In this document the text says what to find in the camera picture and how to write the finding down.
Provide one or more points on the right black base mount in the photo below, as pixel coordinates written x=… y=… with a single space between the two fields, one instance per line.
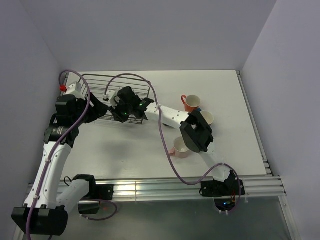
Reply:
x=210 y=188

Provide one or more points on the aluminium rail frame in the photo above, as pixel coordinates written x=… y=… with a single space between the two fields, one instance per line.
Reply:
x=172 y=189

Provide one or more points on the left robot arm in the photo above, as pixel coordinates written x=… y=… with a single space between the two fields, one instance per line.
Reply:
x=44 y=212

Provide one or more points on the dark wire dish rack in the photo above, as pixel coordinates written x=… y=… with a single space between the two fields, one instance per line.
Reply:
x=98 y=83

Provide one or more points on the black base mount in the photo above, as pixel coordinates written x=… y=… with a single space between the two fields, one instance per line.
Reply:
x=210 y=188
x=105 y=191

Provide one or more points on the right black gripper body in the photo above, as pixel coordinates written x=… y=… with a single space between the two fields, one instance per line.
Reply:
x=122 y=112

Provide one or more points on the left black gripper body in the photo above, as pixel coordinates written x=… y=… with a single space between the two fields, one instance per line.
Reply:
x=81 y=105

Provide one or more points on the blue mug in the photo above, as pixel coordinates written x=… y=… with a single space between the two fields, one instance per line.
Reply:
x=208 y=116

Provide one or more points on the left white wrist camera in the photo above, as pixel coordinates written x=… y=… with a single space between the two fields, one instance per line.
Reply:
x=73 y=89

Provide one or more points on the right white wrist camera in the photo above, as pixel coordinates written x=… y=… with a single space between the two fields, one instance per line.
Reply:
x=109 y=96

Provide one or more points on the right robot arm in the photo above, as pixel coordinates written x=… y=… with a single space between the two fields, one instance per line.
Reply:
x=197 y=135

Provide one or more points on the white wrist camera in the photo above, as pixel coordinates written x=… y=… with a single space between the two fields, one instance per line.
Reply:
x=73 y=89
x=109 y=96

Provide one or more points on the orange mug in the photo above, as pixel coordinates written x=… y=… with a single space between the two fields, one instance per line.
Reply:
x=190 y=102

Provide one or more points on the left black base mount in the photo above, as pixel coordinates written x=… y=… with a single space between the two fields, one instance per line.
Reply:
x=105 y=191

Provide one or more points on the pink mug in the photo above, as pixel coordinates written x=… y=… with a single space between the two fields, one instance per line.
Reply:
x=179 y=149

